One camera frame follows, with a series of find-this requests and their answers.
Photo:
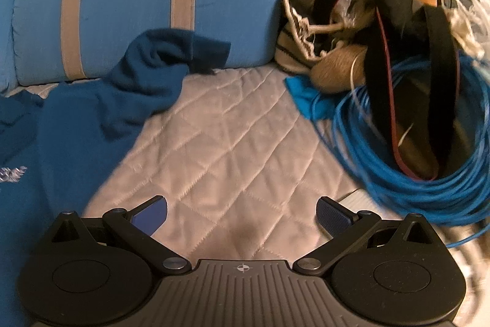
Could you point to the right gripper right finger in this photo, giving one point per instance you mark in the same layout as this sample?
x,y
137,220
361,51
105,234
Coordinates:
x,y
349,232

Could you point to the striped woven bag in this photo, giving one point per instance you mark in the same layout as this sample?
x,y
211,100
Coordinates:
x,y
323,52

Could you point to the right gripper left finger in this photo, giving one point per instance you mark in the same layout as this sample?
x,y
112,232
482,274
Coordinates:
x,y
135,228

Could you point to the left blue striped pillow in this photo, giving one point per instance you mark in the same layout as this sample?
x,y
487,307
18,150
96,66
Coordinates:
x,y
8,78

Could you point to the dark blue sweatshirt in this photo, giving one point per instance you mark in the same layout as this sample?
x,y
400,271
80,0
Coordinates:
x,y
58,150

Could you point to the bright blue small cloth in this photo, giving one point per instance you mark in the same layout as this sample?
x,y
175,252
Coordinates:
x,y
312,104

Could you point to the white power strip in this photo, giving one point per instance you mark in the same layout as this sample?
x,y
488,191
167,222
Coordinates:
x,y
360,200

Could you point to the black bag with red straps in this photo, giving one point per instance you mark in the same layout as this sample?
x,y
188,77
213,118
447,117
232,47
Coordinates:
x,y
412,75

